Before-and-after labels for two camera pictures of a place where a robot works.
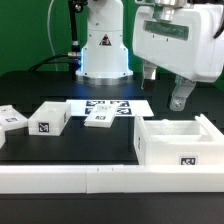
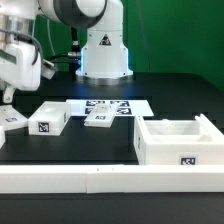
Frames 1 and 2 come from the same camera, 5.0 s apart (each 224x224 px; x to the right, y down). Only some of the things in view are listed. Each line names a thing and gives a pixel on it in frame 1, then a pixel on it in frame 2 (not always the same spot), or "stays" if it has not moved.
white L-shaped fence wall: [111, 178] stays
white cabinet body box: [178, 142] stays
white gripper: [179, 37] -> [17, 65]
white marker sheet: [124, 107] stays
